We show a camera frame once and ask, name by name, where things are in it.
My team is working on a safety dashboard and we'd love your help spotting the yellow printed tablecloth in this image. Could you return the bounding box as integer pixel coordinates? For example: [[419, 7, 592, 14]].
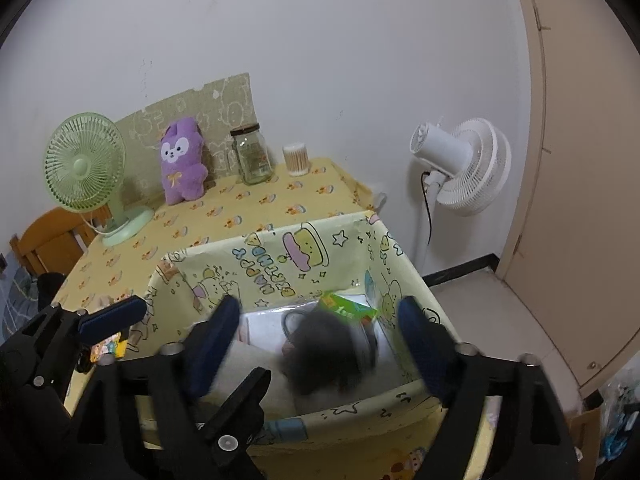
[[50, 156, 451, 480]]

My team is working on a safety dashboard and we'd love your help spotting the black fan power cable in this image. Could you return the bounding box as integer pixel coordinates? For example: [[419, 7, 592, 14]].
[[421, 172, 435, 248]]

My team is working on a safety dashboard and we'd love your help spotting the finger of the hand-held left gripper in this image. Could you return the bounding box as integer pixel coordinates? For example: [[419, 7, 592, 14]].
[[190, 366, 272, 480], [35, 296, 147, 361]]

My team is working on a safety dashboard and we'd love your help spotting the green desk fan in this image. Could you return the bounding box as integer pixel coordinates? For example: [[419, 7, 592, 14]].
[[44, 111, 156, 247]]

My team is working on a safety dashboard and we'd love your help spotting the cardboard box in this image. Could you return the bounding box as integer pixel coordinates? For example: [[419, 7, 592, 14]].
[[567, 402, 608, 480]]

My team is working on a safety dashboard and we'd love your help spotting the glass jar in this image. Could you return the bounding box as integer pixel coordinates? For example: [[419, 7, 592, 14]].
[[230, 124, 274, 186]]

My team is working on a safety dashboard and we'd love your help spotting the cotton swab container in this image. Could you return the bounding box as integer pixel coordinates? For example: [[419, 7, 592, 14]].
[[282, 142, 312, 177]]

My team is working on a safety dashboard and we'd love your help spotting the grey soft cloth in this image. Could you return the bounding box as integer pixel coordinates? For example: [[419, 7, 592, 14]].
[[280, 307, 383, 393]]

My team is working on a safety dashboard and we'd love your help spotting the white standing fan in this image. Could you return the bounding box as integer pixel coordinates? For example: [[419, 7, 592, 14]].
[[409, 118, 512, 217]]

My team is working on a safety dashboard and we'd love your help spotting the white flat pad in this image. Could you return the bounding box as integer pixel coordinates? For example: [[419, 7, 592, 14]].
[[240, 305, 321, 348]]

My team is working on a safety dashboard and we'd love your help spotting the plastic bag with blue items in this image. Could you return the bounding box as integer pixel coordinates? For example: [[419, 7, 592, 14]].
[[597, 367, 640, 463]]

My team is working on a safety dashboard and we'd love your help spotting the green tissue pack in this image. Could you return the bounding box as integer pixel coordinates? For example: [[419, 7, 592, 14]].
[[317, 290, 380, 331]]

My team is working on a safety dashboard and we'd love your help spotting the wooden chair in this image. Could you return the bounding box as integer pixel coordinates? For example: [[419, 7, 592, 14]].
[[9, 207, 103, 278]]

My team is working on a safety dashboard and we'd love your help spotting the purple plush toy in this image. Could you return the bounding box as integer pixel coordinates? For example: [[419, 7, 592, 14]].
[[160, 116, 210, 206]]

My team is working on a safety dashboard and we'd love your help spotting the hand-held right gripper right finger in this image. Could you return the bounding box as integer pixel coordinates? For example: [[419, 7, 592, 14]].
[[397, 296, 581, 480]]

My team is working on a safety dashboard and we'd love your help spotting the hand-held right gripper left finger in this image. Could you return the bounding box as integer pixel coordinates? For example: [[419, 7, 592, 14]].
[[75, 294, 242, 480]]

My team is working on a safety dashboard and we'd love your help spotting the green printed cardboard panel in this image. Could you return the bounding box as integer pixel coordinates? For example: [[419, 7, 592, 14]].
[[114, 72, 261, 196]]

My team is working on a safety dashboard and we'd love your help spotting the blue plaid pillow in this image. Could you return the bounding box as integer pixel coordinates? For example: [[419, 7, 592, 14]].
[[0, 265, 41, 331]]

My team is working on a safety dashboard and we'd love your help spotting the yellow cartoon print packet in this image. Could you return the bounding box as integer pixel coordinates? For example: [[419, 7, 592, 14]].
[[92, 330, 131, 361]]

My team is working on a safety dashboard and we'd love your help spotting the beige door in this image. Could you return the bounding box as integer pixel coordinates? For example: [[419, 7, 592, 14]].
[[492, 0, 640, 396]]

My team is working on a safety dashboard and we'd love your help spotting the cartoon print storage box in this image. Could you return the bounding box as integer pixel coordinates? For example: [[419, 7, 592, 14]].
[[144, 210, 453, 456]]

